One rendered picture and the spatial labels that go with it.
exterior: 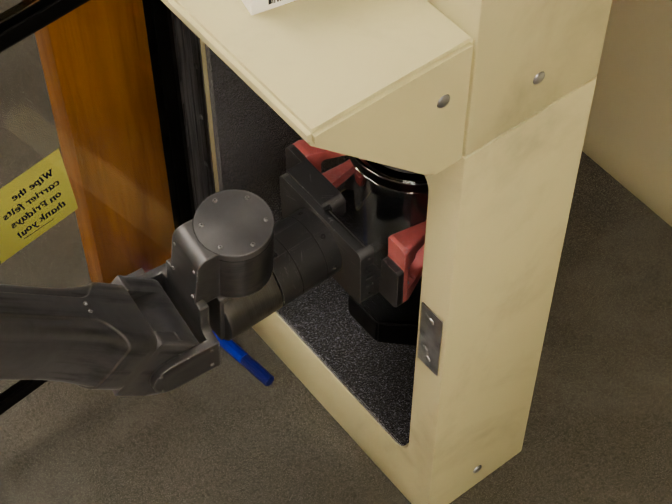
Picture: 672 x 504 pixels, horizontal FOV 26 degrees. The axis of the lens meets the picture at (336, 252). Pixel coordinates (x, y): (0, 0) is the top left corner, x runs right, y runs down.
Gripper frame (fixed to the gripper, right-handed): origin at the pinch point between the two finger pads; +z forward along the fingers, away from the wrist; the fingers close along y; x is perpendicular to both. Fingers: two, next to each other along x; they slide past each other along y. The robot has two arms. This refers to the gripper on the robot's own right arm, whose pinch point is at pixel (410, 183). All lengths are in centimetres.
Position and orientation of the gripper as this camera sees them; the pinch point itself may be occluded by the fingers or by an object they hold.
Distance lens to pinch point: 116.5
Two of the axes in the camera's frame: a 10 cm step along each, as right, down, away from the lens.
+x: 0.1, 6.0, 8.0
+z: 7.9, -5.0, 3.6
